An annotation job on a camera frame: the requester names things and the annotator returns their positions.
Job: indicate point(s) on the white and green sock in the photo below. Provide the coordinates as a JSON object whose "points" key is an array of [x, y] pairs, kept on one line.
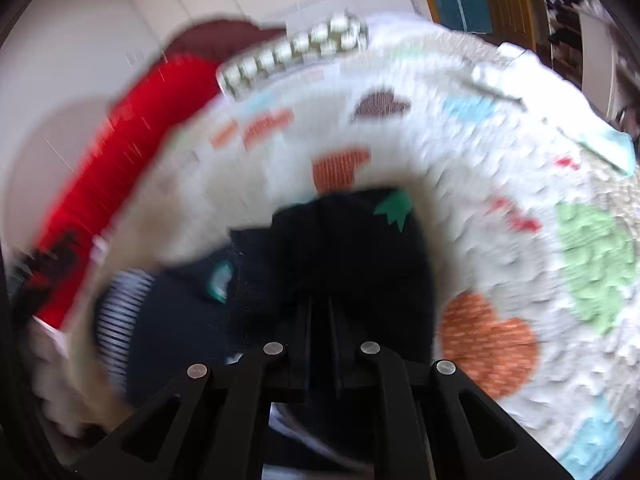
{"points": [[612, 147]]}

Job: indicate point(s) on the dark red cloth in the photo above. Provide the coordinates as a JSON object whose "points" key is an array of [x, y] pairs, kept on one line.
{"points": [[215, 35]]}

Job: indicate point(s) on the wooden door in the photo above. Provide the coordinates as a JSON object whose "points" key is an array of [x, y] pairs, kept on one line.
{"points": [[510, 0]]}

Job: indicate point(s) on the cluttered shoe rack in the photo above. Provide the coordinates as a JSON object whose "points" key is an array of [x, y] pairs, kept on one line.
{"points": [[562, 15]]}

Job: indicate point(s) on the bright red cloth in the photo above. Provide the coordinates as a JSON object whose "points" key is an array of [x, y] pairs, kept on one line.
{"points": [[125, 135]]}

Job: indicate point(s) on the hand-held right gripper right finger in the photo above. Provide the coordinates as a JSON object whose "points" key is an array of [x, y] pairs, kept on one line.
{"points": [[340, 345]]}

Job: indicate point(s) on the olive leaf print pillow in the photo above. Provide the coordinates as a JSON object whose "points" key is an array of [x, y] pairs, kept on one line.
{"points": [[300, 45]]}

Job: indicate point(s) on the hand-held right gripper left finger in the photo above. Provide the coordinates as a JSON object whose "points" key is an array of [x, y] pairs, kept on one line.
{"points": [[300, 345]]}

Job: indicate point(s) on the black pants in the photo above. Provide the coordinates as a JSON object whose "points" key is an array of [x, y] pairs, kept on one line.
{"points": [[350, 260]]}

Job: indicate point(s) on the beige patterned quilt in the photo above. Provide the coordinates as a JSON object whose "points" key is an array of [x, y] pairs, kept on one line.
{"points": [[450, 160]]}

